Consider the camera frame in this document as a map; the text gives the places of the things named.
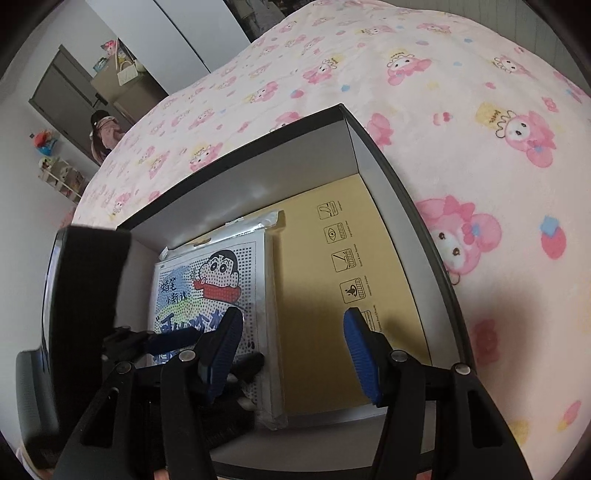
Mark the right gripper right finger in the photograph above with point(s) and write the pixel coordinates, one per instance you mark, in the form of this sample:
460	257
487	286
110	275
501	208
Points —
371	355

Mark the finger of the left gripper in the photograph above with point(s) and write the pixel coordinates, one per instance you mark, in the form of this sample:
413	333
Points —
247	368

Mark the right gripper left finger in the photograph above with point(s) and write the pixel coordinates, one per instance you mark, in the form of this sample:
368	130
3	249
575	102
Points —
217	354

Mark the cartoon diamond painting kit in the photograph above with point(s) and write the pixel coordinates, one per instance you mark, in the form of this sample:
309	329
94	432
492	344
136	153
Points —
195	284

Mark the black cardboard storage box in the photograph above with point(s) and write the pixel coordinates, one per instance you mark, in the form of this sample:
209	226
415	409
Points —
349	235

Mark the white toy shelf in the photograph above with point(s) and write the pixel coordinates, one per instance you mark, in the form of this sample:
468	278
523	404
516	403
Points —
56	172

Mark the person with dark hair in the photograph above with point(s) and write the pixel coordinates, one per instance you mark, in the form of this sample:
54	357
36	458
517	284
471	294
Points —
105	135

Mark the pink cartoon print blanket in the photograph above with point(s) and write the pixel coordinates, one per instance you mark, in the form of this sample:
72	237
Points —
489	140

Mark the grey door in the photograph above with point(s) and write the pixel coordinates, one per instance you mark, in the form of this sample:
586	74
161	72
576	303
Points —
66	99

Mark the white wardrobe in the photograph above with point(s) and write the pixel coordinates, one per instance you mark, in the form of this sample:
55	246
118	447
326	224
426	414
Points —
204	31

